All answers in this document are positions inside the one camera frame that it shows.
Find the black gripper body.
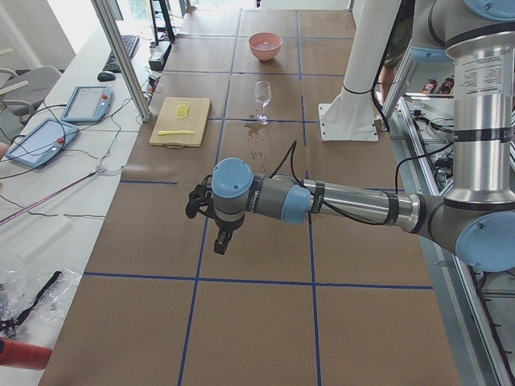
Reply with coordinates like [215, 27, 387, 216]
[214, 210, 245, 233]

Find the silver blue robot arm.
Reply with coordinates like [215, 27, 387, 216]
[211, 1, 514, 272]

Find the clear wine glass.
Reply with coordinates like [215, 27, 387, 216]
[254, 80, 272, 125]

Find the clear ice cubes pile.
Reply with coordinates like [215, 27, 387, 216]
[257, 41, 275, 50]

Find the yellow plastic knife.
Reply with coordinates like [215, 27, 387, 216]
[157, 129, 196, 136]

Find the bamboo cutting board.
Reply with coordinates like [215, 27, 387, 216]
[149, 96, 211, 147]

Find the black power adapter box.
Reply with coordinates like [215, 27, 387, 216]
[148, 41, 171, 72]

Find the pink bowl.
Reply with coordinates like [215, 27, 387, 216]
[248, 32, 282, 61]

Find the far blue teach pendant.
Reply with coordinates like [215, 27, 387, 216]
[61, 86, 113, 125]

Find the blue teach pendant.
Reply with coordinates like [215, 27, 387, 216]
[61, 86, 113, 125]
[6, 118, 79, 168]

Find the black computer mouse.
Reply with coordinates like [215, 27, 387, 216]
[97, 71, 116, 82]

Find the black keyboard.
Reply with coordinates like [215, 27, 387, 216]
[102, 34, 141, 74]

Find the near blue teach pendant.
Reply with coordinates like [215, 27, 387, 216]
[6, 118, 79, 168]

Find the crumpled clear plastic bag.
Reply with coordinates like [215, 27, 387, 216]
[1, 269, 81, 331]

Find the red fire extinguisher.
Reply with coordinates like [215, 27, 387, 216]
[0, 339, 52, 370]

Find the grey office chair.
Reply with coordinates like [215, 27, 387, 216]
[1, 66, 61, 125]

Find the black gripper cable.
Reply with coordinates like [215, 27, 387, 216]
[268, 139, 398, 226]

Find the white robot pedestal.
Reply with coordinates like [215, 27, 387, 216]
[319, 0, 402, 142]

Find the aluminium frame post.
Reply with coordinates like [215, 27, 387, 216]
[91, 0, 151, 122]

